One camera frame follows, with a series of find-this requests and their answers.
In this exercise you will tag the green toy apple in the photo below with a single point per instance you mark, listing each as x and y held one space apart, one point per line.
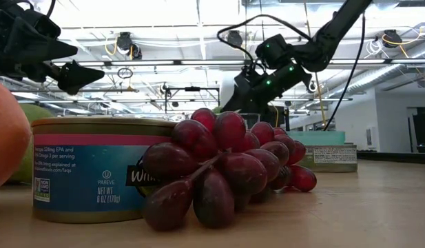
217 110

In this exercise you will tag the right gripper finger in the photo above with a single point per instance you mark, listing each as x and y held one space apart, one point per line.
248 93

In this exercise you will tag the small silver food can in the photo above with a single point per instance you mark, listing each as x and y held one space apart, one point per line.
332 158

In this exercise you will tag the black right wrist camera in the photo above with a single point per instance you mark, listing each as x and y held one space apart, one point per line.
274 51

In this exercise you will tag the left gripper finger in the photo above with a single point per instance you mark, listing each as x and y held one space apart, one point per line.
40 46
81 76

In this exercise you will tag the teal plastic bin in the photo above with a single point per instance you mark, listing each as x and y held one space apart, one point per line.
319 137

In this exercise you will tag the red toy grape bunch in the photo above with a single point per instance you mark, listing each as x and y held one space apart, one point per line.
239 172

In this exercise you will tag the black monitor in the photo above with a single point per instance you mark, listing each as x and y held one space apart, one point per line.
276 118

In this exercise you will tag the blue label tuna can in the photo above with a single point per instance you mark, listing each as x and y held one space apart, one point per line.
88 172

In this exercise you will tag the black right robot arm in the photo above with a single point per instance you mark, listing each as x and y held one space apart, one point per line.
336 27

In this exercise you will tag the green toy pear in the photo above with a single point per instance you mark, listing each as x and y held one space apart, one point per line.
24 162

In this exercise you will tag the toy orange fruit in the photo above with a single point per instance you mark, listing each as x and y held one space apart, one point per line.
9 137

